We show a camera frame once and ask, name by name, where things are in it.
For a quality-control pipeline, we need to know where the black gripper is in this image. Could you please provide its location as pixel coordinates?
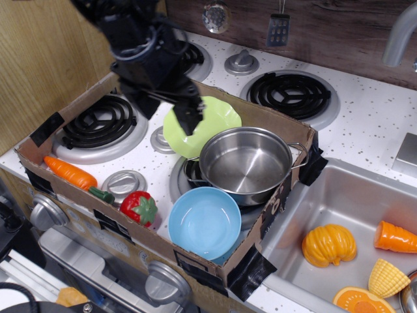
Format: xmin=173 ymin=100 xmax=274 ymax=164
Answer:
xmin=110 ymin=35 xmax=205 ymax=136

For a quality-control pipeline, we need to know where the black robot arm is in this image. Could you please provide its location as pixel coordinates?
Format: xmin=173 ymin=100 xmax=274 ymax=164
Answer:
xmin=72 ymin=1 xmax=204 ymax=136

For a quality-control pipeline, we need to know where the stainless steel pot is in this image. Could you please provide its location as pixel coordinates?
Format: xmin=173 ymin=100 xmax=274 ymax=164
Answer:
xmin=182 ymin=127 xmax=309 ymax=206

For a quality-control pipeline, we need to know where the silver knob inside box centre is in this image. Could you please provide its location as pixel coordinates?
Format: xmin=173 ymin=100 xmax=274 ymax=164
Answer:
xmin=151 ymin=126 xmax=175 ymax=155

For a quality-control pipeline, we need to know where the light green plastic plate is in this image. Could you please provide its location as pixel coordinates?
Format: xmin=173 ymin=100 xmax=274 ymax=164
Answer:
xmin=163 ymin=96 xmax=242 ymax=159

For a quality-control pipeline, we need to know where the front left black burner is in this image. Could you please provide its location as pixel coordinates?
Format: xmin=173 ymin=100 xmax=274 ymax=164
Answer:
xmin=53 ymin=94 xmax=148 ymax=165

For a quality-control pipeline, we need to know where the back left black burner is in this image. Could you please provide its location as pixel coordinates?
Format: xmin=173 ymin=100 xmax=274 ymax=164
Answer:
xmin=179 ymin=40 xmax=212 ymax=82

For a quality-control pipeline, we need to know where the silver knob back centre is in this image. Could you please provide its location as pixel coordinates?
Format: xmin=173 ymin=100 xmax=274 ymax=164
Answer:
xmin=224 ymin=50 xmax=259 ymax=76

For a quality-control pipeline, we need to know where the silver knob near strawberry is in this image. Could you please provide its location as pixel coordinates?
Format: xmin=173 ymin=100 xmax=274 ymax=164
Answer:
xmin=102 ymin=170 xmax=147 ymax=207

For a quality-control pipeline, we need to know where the red toy strawberry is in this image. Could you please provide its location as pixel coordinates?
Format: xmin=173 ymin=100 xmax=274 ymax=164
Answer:
xmin=119 ymin=190 xmax=158 ymax=228

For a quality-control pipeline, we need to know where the hanging silver strainer ladle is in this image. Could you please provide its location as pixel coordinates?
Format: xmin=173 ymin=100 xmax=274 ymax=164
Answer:
xmin=202 ymin=1 xmax=231 ymax=34

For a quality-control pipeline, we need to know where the light blue plastic bowl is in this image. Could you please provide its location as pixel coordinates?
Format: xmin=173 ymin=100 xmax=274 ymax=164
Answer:
xmin=167 ymin=186 xmax=242 ymax=261

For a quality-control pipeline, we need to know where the cardboard fence box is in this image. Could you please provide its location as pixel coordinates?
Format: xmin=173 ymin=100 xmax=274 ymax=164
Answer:
xmin=16 ymin=73 xmax=298 ymax=301

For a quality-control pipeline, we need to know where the hanging grey toy spatula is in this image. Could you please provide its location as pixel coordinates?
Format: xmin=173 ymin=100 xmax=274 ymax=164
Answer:
xmin=266 ymin=0 xmax=291 ymax=47

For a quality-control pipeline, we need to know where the back right black burner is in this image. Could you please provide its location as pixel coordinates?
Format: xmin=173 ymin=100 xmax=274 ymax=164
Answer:
xmin=240 ymin=70 xmax=341 ymax=130

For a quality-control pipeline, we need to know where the silver oven knob left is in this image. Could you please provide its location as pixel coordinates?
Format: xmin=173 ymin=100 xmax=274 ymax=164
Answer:
xmin=30 ymin=194 xmax=69 ymax=231

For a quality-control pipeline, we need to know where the silver oven knob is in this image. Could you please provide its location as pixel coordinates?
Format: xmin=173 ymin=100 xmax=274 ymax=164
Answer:
xmin=145 ymin=261 xmax=192 ymax=305
xmin=30 ymin=194 xmax=69 ymax=231

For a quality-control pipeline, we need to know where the silver oven knob right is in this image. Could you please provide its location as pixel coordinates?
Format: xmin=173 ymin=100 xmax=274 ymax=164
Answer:
xmin=145 ymin=261 xmax=192 ymax=305

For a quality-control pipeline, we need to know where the stainless steel sink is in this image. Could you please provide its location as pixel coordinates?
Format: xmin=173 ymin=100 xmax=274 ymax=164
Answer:
xmin=261 ymin=159 xmax=416 ymax=312

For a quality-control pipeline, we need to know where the orange toy pumpkin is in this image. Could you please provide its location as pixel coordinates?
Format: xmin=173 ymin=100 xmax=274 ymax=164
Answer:
xmin=302 ymin=224 xmax=357 ymax=268

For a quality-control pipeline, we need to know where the orange object bottom left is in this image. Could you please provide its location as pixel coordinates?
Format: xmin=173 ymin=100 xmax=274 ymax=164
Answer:
xmin=55 ymin=287 xmax=89 ymax=307

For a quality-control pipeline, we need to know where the grey block right edge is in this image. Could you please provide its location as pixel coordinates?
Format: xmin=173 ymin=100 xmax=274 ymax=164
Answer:
xmin=392 ymin=132 xmax=417 ymax=178

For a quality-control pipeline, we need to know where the silver faucet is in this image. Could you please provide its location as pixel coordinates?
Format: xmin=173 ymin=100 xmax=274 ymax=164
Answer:
xmin=382 ymin=3 xmax=416 ymax=67

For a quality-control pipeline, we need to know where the orange toy carrot half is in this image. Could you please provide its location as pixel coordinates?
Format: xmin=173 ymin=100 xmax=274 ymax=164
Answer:
xmin=373 ymin=220 xmax=416 ymax=254

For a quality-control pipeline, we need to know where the orange toy citrus slice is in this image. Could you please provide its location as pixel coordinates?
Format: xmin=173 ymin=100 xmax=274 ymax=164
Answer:
xmin=332 ymin=286 xmax=396 ymax=313

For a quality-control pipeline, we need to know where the yellow toy corn piece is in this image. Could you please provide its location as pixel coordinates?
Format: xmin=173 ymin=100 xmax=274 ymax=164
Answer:
xmin=368 ymin=258 xmax=411 ymax=299

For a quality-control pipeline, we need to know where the silver object in sink corner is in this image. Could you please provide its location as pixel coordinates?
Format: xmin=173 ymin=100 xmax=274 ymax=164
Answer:
xmin=399 ymin=271 xmax=416 ymax=313

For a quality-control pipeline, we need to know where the silver oven door handle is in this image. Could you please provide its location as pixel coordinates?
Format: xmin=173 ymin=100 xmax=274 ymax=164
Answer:
xmin=40 ymin=229 xmax=184 ymax=312

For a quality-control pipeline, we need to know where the black cable bottom left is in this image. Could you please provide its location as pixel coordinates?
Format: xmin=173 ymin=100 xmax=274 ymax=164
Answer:
xmin=0 ymin=282 xmax=42 ymax=313

